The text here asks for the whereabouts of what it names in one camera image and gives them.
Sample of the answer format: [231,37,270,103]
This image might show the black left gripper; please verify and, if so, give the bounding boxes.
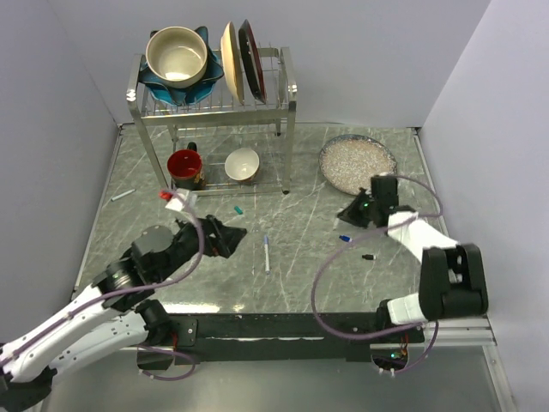
[156,209,248,281]

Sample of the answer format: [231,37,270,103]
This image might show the white marker with purple tip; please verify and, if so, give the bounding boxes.
[263,234,271,275]

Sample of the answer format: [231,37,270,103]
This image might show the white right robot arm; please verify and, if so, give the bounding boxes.
[337,189,489,342]

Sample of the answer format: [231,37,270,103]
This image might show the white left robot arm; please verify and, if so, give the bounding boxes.
[1,215,247,411]

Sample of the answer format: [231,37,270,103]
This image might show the grey pen at left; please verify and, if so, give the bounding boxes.
[111,188,136,202]

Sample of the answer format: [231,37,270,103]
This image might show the speckled brown plate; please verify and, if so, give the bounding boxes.
[319,134,397,196]

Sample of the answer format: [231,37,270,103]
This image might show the white ceramic bowl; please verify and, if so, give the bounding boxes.
[224,148,260,183]

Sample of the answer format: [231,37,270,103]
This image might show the red and black mug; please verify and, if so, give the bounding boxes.
[166,142,205,191]

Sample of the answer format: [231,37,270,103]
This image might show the steel dish rack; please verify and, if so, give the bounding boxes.
[125,46,298,196]

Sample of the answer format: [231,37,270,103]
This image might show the blue flower-shaped dish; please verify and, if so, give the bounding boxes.
[138,26,224,106]

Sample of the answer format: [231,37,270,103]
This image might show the dark red upright plate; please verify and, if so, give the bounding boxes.
[238,20,267,104]

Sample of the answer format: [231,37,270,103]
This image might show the cream upright plate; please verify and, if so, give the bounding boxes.
[220,21,244,106]

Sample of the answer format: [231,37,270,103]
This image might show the large beige bowl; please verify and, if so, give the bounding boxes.
[145,27,208,88]

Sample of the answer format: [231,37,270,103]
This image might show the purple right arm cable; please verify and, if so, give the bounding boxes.
[309,173,443,378]

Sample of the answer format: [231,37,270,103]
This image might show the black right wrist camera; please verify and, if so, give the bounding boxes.
[371,174,400,212]

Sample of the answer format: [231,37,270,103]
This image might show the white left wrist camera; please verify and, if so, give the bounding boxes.
[159,189,197,212]

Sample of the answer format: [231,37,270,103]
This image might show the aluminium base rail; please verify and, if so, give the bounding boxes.
[21,315,516,412]

